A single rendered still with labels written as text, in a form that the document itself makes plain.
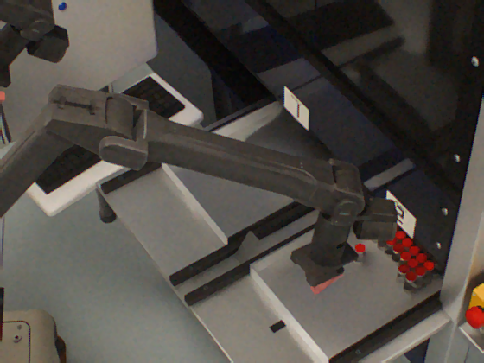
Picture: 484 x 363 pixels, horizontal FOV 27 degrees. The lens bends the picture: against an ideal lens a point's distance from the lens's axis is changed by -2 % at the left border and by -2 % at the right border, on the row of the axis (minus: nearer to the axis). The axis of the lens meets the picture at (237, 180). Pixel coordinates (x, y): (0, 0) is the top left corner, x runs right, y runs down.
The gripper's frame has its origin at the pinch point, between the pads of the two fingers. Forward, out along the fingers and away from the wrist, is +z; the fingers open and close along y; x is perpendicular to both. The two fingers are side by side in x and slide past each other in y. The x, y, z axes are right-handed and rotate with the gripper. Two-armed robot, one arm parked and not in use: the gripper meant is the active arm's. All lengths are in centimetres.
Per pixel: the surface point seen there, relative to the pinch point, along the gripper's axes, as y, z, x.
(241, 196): 12.2, 16.5, 37.0
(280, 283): 6.2, 17.5, 14.5
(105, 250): 20, 105, 104
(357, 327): 12.1, 16.3, -2.6
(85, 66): 3, 16, 89
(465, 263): 24.6, -4.8, -11.4
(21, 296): -9, 111, 103
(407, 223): 25.4, 0.0, 4.2
